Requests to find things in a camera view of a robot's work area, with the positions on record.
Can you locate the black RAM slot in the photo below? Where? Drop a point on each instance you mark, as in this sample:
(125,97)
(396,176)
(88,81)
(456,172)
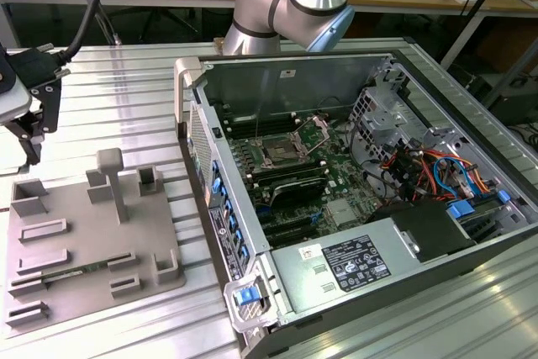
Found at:
(290,178)
(273,131)
(273,117)
(273,122)
(290,174)
(290,170)
(290,166)
(273,127)

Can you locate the black expansion slot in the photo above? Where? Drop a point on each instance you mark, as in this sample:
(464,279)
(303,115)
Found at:
(294,236)
(290,224)

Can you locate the grey parts rack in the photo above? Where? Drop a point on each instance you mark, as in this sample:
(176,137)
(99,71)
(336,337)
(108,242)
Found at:
(96,224)

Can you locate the green RAM stick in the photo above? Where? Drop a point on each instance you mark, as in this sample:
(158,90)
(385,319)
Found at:
(80,270)

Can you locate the blue disk carrier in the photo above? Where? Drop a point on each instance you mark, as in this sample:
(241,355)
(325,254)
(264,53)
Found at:
(461,209)

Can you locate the open PC case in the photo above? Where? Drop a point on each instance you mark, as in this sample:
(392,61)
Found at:
(294,81)

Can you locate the grey power supply unit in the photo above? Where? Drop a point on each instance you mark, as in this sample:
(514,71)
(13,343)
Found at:
(294,275)

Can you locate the green motherboard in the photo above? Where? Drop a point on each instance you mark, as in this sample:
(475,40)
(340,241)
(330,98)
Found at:
(336,165)

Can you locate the silver drive cage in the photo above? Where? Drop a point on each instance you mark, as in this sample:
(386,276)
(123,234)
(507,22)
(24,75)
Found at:
(378,119)

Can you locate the black expansion card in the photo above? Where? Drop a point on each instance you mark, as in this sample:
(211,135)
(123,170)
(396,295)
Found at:
(298,191)

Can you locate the blue case latch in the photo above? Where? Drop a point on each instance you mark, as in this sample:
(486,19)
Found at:
(246,296)

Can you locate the CPU socket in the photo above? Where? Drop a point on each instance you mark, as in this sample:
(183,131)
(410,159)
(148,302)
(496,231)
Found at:
(278,153)

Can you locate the black plastic shroud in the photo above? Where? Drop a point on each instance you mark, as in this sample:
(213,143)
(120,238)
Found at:
(428,228)

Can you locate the silver chipset heatsink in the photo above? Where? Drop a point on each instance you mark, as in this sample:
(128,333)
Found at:
(340,212)

